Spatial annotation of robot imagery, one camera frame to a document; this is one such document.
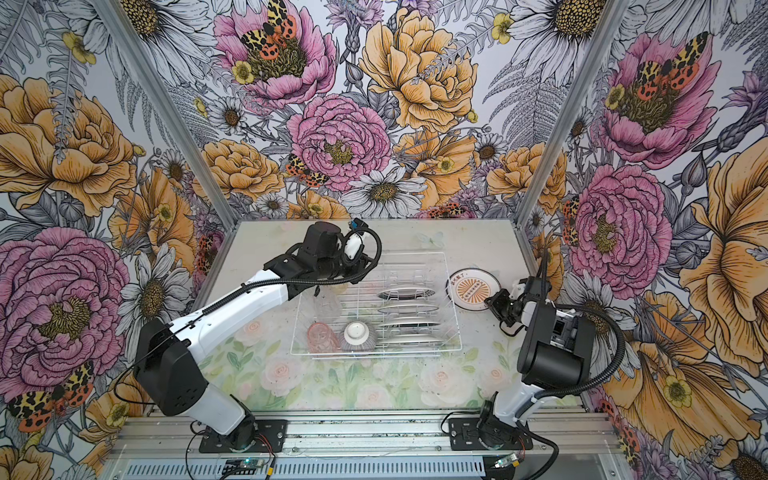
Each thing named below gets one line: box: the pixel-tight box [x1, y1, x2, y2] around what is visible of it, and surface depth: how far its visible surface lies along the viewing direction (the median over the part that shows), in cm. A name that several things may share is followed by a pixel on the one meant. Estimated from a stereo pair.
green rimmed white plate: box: [377, 287, 436, 301], surface depth 96 cm
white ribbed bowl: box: [340, 320, 377, 352], surface depth 86 cm
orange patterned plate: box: [445, 267, 501, 311], surface depth 104 cm
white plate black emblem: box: [377, 304, 439, 314], surface depth 91 cm
